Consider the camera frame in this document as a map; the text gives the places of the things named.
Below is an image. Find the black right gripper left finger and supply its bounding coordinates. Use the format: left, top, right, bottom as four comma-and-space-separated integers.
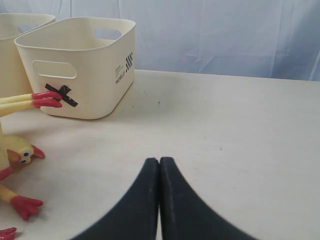
73, 158, 160, 240

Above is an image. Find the cream bin with O mark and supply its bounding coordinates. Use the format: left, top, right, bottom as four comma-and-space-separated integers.
0, 13, 56, 98

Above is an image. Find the yellow rubber chicken with head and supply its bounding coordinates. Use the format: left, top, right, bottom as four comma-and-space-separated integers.
0, 91, 62, 180

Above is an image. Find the yellow rubber chicken front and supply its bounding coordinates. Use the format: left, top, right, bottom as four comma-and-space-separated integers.
0, 179, 45, 240

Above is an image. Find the white backdrop curtain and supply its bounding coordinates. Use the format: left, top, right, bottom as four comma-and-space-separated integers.
0, 0, 320, 82

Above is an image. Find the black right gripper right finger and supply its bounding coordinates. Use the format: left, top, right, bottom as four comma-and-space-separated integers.
159, 157, 254, 240

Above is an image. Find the cream bin with X mark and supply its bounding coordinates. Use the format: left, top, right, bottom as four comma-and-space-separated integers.
14, 17, 136, 120

